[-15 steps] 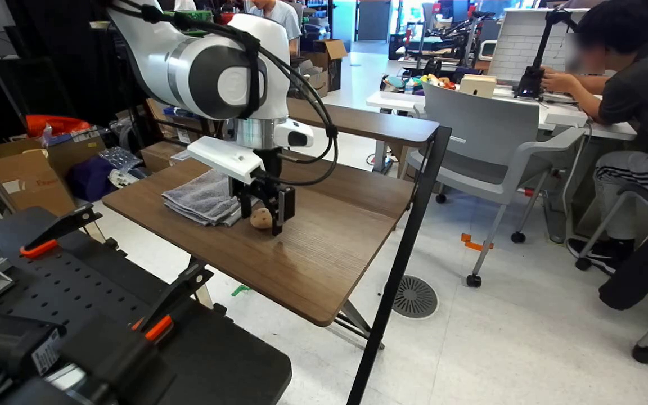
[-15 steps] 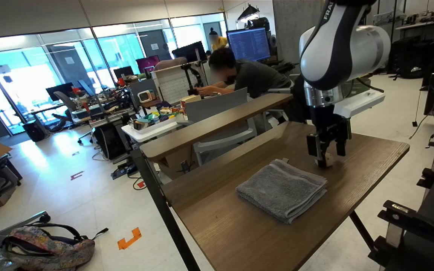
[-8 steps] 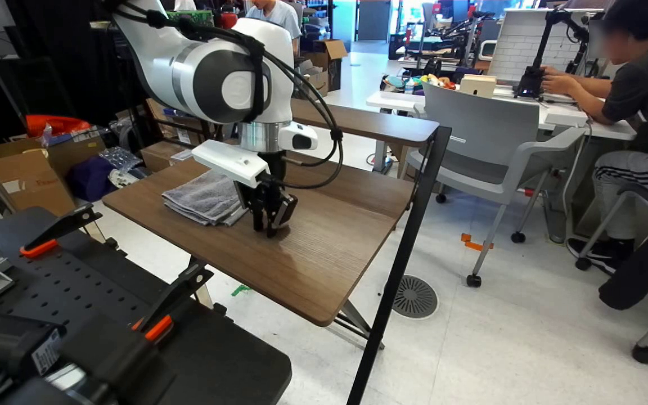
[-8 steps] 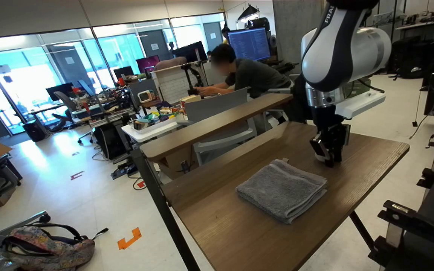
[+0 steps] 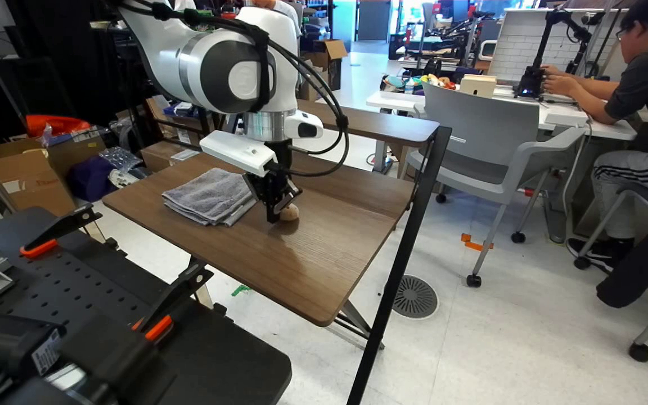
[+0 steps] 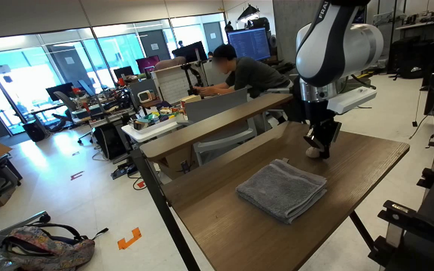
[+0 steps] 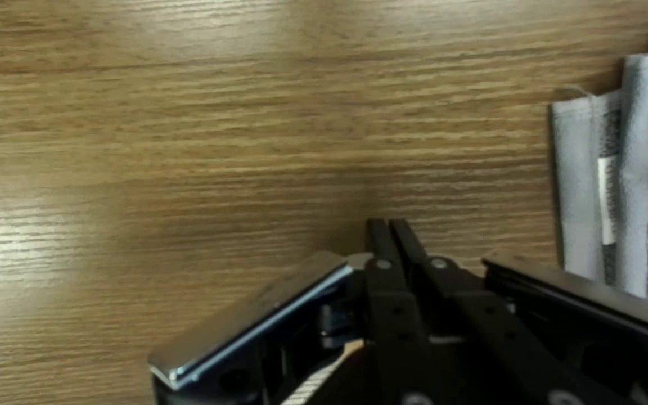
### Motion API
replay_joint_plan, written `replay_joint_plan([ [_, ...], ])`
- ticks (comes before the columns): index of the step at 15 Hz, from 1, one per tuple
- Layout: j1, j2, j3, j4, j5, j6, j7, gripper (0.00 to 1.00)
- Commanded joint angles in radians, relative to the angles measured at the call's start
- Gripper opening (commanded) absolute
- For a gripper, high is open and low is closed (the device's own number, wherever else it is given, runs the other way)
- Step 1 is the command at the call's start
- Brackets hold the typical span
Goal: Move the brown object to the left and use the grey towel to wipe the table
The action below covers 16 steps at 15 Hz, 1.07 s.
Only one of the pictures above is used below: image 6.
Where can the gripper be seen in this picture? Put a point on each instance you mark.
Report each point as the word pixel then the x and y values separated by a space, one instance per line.
pixel 317 111

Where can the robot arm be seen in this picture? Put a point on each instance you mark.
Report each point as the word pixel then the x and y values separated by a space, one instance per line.
pixel 337 49

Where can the small beige brown object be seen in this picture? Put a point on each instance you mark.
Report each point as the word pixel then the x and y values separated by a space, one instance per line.
pixel 312 152

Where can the folded grey towel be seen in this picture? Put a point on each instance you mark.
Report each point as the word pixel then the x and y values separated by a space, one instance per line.
pixel 281 190

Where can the person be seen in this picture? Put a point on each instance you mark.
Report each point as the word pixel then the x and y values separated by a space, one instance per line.
pixel 254 73

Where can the long raised wooden table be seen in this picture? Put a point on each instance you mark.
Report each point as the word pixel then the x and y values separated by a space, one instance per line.
pixel 209 130

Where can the monitor with blue screen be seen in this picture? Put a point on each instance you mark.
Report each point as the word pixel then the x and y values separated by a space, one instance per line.
pixel 249 43

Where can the black studio lamp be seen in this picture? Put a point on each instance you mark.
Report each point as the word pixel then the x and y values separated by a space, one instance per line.
pixel 248 13

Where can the white perforated partition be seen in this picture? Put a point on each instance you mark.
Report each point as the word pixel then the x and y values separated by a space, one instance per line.
pixel 171 84

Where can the white tray of clutter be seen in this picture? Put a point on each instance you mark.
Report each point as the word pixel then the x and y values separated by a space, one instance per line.
pixel 153 126

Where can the monitor with purple screen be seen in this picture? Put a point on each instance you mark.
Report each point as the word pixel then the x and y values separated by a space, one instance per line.
pixel 148 63

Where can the small black monitor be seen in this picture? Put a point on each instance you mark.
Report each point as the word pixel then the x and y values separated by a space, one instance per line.
pixel 123 72

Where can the black office chair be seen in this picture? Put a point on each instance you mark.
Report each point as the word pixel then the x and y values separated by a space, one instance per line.
pixel 68 111

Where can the black floor box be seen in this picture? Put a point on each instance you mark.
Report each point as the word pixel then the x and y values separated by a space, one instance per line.
pixel 34 131

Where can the patterned backpack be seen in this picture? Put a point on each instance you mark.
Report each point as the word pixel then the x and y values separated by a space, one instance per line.
pixel 51 250

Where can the row of windows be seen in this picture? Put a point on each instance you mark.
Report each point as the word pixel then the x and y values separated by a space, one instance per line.
pixel 32 75

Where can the wall shelf with gear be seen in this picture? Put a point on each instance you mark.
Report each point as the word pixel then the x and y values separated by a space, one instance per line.
pixel 426 20

